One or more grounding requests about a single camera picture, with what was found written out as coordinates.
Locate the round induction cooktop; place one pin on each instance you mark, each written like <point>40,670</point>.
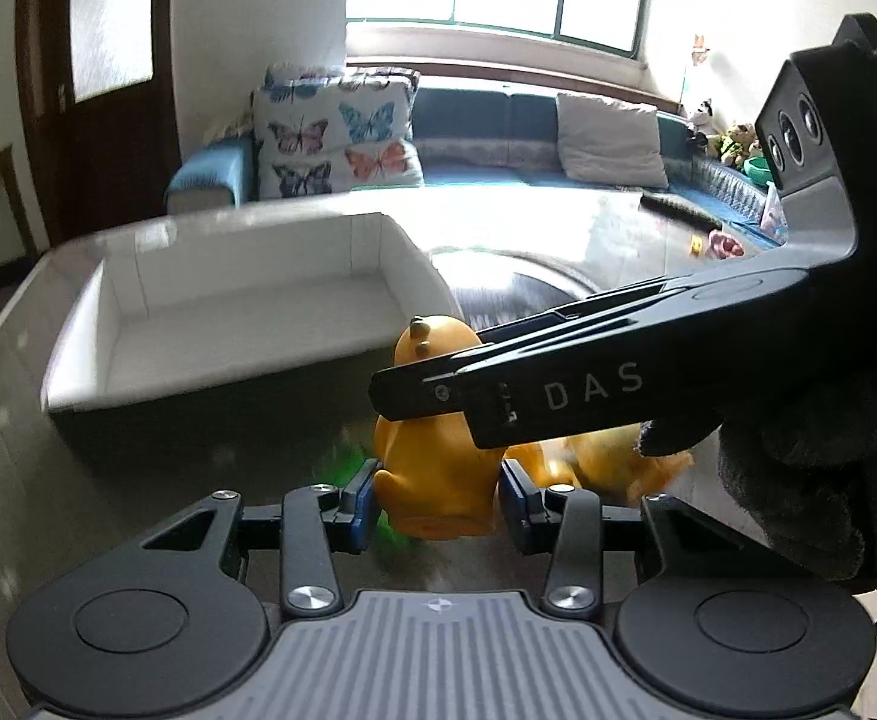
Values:
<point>492,288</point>

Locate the brown wooden door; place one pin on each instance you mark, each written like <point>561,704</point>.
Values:
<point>96,96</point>

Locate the pink toy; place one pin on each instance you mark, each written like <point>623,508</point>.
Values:
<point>721,246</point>

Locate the white cushion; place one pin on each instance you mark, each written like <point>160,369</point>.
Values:
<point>602,140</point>

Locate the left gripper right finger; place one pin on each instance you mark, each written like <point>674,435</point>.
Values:
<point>565,523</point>

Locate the butterfly print pillow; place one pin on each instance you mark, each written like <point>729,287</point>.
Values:
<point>321,131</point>

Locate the blue sofa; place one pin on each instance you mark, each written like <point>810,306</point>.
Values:
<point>482,133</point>

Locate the yellow duck plush toy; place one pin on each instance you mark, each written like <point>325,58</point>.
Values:
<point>438,464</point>

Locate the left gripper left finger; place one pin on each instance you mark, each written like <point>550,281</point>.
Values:
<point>318,521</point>

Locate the black cardboard box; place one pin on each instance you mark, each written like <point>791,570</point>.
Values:
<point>242,330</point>

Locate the black remote control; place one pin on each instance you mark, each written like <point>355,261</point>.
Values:
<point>677,209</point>

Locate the right gloved hand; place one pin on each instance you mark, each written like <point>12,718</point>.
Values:
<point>797,450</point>

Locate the stuffed toys on sofa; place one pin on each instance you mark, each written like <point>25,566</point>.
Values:
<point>737,147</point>

